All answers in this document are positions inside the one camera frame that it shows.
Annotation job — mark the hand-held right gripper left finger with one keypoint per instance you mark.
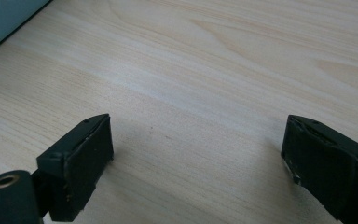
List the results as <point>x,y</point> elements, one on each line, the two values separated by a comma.
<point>80,168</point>

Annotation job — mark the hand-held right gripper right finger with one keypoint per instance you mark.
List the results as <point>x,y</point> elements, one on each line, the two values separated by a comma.
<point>329,168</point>

